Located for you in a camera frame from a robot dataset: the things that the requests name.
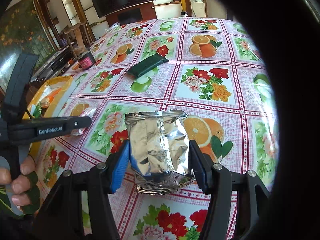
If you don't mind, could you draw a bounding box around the silver foil bag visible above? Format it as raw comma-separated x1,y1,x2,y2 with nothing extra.
125,110,195,195
71,107,97,136

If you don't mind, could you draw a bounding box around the person's left hand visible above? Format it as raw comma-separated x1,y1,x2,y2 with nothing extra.
1,155,36,210

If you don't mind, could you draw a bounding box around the yellow-rimmed white tray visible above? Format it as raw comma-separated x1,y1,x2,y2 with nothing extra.
22,75,74,160

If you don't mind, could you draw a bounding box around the black keyboard on stand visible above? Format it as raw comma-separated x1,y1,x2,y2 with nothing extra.
30,45,73,83

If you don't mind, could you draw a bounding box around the dark green flat packet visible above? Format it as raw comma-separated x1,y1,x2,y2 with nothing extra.
127,53,169,78

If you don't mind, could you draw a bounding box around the floral fruit tablecloth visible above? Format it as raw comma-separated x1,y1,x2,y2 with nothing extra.
35,16,278,240

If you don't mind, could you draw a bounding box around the wooden chair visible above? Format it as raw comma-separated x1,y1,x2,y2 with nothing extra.
62,21,94,59

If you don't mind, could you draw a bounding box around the floral wall painting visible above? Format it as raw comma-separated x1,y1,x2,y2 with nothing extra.
1,0,57,91

